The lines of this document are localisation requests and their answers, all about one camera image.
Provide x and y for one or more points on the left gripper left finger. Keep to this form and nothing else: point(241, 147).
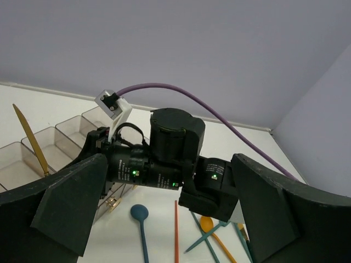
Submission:
point(50, 219)

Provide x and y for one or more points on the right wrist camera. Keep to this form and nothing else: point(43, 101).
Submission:
point(116, 107)

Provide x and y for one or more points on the blue spoon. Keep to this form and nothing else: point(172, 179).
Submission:
point(140, 213)

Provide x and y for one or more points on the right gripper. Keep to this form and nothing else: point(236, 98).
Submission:
point(127, 163)

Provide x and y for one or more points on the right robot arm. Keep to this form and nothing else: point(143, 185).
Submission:
point(170, 160)

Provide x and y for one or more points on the yellow knife green handle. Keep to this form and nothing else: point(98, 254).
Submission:
point(32, 140)

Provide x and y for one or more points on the orange spoon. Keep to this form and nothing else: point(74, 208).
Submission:
point(220, 243)

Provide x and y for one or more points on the teal fork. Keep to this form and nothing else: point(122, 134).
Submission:
point(240, 230)

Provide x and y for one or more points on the orange chopstick left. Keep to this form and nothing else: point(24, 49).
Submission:
point(176, 233)

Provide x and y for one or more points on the teal chopstick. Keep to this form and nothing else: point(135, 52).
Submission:
point(215, 258)

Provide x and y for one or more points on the clear bin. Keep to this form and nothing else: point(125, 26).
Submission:
point(73, 134)
point(19, 166)
point(57, 148)

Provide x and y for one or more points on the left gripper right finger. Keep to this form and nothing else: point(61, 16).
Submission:
point(289, 221)

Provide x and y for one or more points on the teal fork lying crosswise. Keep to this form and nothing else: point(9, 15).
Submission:
point(203, 239)

